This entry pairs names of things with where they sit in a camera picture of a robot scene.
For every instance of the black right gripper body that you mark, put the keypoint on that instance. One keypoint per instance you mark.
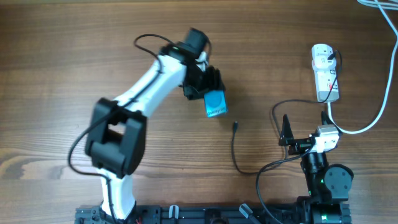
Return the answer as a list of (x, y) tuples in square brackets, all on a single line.
[(300, 146)]

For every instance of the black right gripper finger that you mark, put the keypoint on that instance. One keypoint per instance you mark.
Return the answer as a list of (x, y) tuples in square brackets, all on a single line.
[(286, 132), (327, 121)]

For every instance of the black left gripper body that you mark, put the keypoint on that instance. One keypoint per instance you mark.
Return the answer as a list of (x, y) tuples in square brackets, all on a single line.
[(201, 81)]

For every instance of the blue Galaxy smartphone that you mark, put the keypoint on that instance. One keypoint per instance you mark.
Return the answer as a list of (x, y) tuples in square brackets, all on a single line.
[(215, 103)]

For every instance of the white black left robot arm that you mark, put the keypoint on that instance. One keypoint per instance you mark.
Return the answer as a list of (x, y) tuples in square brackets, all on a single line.
[(116, 137)]

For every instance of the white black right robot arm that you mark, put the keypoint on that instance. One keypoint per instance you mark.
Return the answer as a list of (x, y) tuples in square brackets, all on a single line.
[(328, 185)]

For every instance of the white USB charger plug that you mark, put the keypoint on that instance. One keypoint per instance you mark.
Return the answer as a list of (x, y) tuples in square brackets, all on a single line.
[(322, 62)]

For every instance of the white power strip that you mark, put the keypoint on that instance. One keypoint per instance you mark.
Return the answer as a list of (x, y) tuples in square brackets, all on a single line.
[(325, 80)]

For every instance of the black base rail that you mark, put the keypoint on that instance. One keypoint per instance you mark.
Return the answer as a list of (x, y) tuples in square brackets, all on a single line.
[(284, 213)]

